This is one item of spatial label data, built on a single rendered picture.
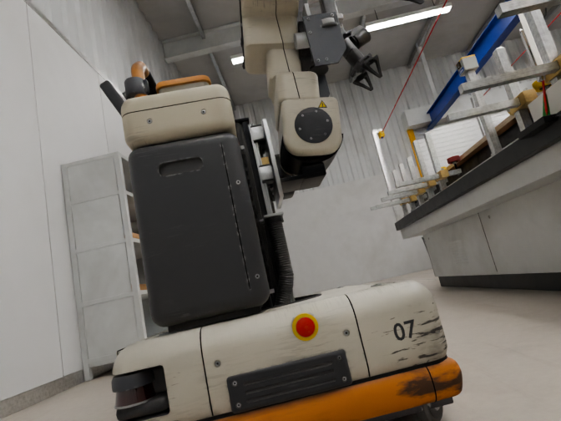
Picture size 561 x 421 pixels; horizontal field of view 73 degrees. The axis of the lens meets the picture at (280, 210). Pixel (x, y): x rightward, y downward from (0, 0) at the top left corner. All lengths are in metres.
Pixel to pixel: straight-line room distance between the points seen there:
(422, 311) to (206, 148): 0.56
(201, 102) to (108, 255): 2.19
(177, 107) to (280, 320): 0.51
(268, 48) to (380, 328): 0.84
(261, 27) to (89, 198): 2.18
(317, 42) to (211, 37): 6.49
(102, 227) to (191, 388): 2.34
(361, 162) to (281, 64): 8.38
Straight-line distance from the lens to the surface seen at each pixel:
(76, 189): 3.19
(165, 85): 1.13
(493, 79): 1.56
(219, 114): 0.90
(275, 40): 1.22
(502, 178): 2.12
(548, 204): 2.26
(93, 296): 3.02
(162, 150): 0.88
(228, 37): 7.55
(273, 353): 0.77
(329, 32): 1.20
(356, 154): 9.59
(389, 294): 0.81
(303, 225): 9.08
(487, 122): 2.13
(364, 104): 10.10
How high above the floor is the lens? 0.32
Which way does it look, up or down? 11 degrees up
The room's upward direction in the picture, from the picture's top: 13 degrees counter-clockwise
